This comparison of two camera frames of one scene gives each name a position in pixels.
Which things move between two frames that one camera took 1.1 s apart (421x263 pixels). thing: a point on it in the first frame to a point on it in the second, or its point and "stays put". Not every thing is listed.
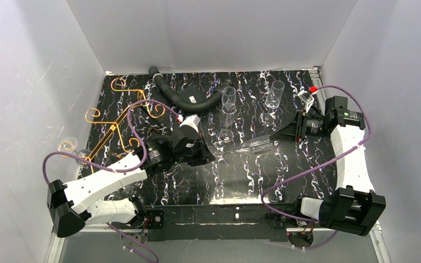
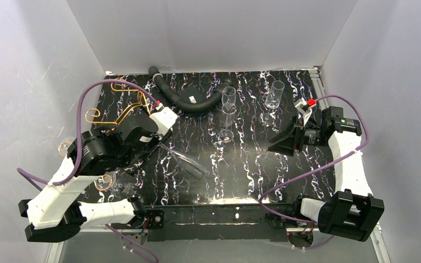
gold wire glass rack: x=156 y=110 stays put
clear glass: x=259 y=145 to x=188 y=164
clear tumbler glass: x=272 y=102 stays put
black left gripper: x=197 y=153 to x=147 y=146
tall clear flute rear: x=228 y=95 stays put
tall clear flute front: x=226 y=135 stays put
